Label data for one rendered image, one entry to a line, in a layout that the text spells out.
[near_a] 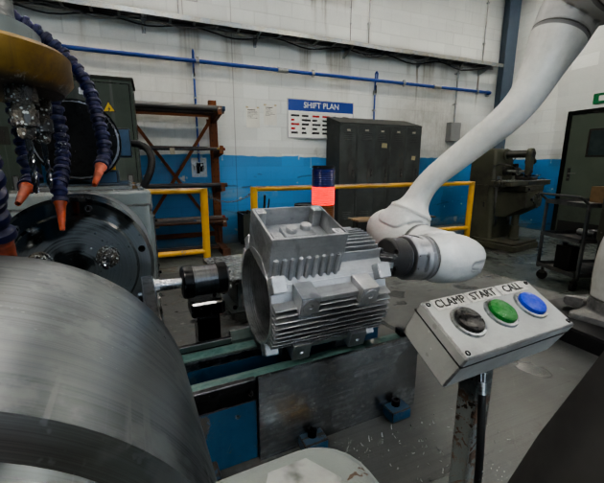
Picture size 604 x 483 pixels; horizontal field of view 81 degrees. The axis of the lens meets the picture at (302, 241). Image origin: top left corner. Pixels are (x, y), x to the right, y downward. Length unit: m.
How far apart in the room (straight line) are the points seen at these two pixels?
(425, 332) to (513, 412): 0.40
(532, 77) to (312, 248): 0.55
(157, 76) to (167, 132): 0.74
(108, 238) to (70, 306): 0.50
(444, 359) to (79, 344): 0.31
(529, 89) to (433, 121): 6.69
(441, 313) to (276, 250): 0.22
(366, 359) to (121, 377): 0.47
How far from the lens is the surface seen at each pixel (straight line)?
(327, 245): 0.51
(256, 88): 5.84
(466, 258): 0.76
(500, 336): 0.41
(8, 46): 0.44
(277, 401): 0.55
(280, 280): 0.49
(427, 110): 7.41
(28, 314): 0.20
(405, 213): 0.84
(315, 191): 0.89
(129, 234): 0.71
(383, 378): 0.64
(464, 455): 0.53
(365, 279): 0.55
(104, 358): 0.18
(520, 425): 0.74
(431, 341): 0.39
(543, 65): 0.85
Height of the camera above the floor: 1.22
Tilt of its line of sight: 12 degrees down
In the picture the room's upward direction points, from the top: straight up
